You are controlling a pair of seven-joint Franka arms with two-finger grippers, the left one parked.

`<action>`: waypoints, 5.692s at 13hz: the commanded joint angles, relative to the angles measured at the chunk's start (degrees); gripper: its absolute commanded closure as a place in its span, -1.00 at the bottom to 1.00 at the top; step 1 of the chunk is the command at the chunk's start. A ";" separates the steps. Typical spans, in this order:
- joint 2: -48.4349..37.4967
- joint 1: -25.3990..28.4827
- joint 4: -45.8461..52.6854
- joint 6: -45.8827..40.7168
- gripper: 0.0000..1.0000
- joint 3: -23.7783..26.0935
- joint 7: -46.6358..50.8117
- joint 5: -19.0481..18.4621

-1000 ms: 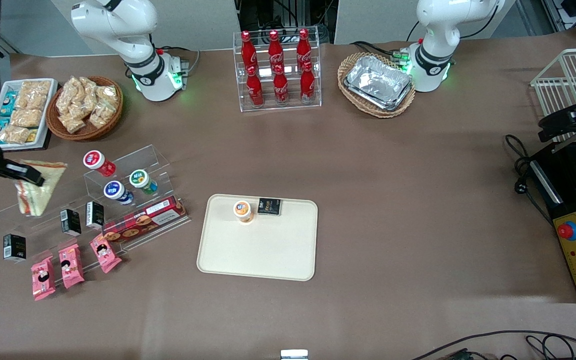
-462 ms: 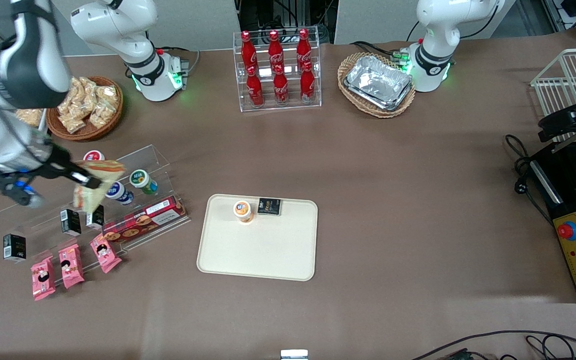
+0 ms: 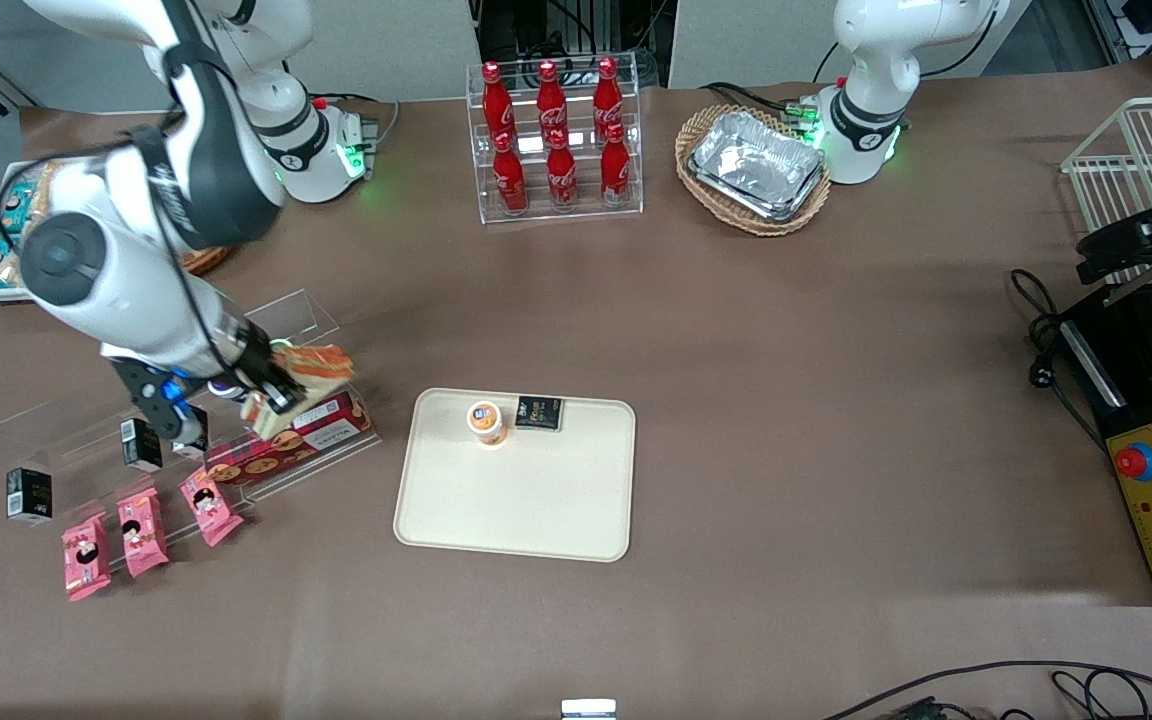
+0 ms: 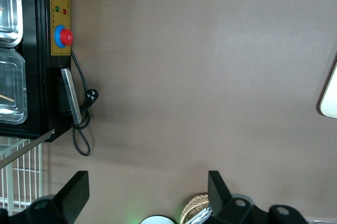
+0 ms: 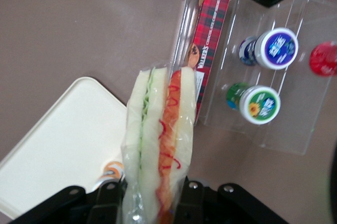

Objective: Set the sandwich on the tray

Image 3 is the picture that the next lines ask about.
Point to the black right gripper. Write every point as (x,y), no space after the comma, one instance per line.
(255,366)

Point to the plastic sandwich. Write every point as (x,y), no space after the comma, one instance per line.
(321,365)

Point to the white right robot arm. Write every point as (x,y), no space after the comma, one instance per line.
(126,280)

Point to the cream plastic tray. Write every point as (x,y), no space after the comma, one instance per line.
(516,500)

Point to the red biscuit box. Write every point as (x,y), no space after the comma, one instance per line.
(326,432)

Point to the pink snack packet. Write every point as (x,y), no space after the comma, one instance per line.
(211,507)
(143,533)
(86,557)

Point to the small black box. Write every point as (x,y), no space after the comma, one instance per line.
(142,446)
(29,496)

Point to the small brown wicker basket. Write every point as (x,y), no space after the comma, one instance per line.
(204,260)

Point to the black food warmer appliance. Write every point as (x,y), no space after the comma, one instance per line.
(1136,420)

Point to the red and blue knob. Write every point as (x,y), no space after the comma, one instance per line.
(1134,461)

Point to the clear acrylic stepped display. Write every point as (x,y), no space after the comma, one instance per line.
(66,440)

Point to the black snack packet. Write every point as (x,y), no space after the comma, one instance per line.
(539,412)

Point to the red cola bottle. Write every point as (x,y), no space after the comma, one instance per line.
(615,167)
(607,92)
(496,100)
(562,172)
(549,95)
(509,178)

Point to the teal snack packet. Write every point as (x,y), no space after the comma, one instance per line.
(16,210)
(1,265)

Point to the clear acrylic bottle rack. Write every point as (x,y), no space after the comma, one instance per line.
(636,190)

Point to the aluminium foil container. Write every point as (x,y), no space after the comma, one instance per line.
(756,160)

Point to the small white grey device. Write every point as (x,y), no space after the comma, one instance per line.
(588,709)

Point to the oval wicker basket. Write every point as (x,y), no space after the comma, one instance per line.
(696,135)

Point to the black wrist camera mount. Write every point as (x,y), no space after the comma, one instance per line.
(151,390)

